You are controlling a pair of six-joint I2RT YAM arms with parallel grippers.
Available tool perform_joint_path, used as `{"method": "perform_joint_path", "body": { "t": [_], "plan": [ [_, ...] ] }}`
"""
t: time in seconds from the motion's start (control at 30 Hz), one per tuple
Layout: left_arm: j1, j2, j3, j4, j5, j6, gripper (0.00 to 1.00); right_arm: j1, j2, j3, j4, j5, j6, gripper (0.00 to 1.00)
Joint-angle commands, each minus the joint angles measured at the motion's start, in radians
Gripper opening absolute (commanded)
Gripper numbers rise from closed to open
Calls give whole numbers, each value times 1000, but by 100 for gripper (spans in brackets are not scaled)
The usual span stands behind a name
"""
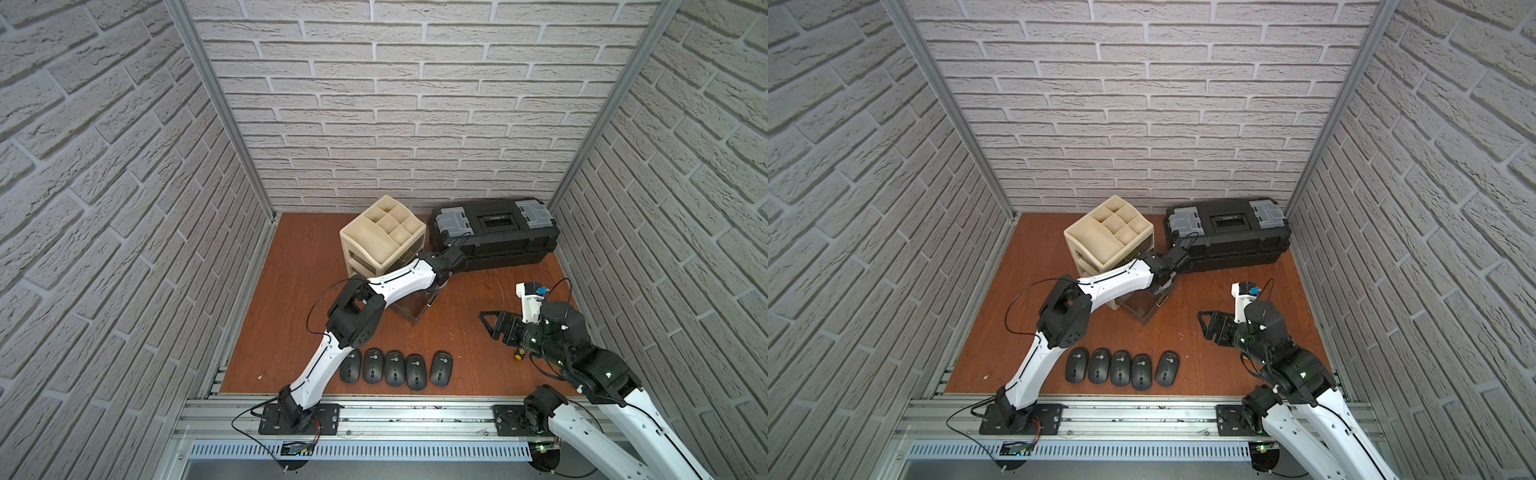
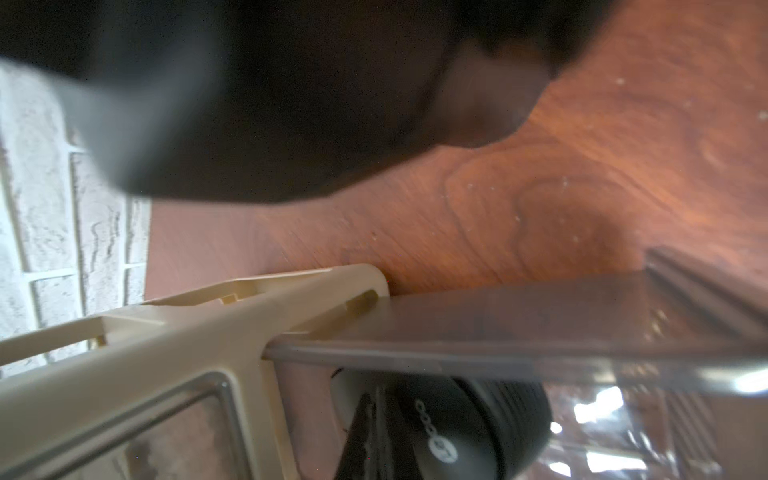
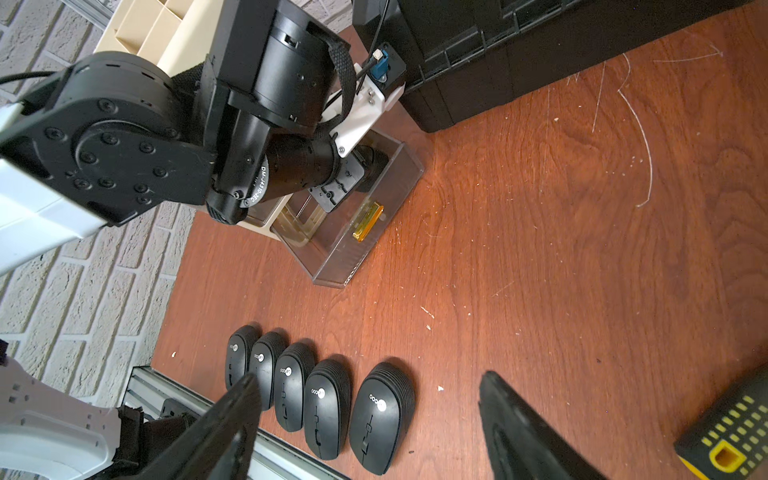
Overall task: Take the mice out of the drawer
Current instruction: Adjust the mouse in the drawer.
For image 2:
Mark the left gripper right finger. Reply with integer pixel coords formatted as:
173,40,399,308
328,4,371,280
382,389,422,480

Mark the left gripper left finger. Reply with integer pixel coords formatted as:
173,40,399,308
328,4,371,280
334,394,382,480

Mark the transparent grey bottom drawer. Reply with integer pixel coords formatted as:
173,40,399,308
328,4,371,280
265,248,767,479

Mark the beige drawer organizer cabinet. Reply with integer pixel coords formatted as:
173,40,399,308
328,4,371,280
1,264,389,479

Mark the black plastic toolbox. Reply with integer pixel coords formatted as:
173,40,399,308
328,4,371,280
1,1,617,204

